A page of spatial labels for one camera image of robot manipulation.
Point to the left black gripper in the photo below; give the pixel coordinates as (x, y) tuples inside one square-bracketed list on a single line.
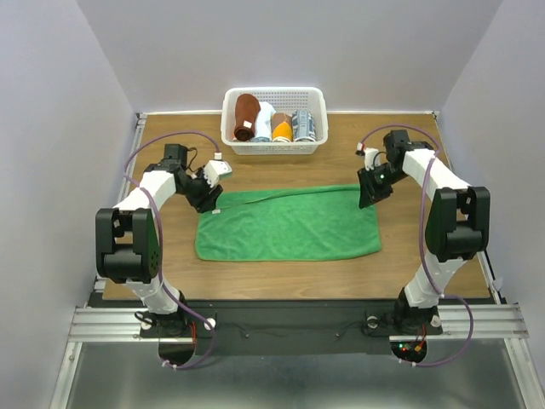
[(205, 203)]

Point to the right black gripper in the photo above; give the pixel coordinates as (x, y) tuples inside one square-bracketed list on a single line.
[(369, 193)]

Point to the green towel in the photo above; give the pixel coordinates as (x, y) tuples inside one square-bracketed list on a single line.
[(313, 224)]

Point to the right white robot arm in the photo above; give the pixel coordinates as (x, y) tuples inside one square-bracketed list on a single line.
[(454, 224)]

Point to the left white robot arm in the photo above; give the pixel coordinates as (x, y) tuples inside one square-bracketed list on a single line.
[(128, 236)]

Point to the white blue rolled towel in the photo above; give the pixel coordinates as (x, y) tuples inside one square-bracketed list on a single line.
[(263, 128)]

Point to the grey patterned rolled towel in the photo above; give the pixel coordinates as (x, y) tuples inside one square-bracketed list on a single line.
[(303, 126)]

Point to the brown orange rolled towel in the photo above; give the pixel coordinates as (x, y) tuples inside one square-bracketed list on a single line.
[(281, 125)]

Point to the white plastic basket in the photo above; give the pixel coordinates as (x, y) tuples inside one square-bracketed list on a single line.
[(285, 99)]

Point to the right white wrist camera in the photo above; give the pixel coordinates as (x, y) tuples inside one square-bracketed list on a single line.
[(371, 156)]

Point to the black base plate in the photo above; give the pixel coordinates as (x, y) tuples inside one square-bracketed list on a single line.
[(224, 328)]

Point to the aluminium frame rail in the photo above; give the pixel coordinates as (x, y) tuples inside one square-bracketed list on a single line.
[(91, 325)]

